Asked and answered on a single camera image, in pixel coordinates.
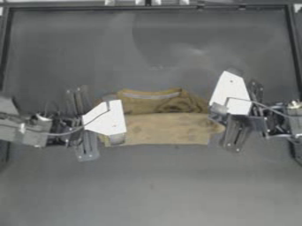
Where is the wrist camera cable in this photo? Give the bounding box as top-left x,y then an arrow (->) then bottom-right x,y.
226,96 -> 302,118
26,109 -> 112,137

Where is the tan camouflage T-shirt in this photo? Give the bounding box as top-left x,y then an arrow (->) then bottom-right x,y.
94,87 -> 227,147

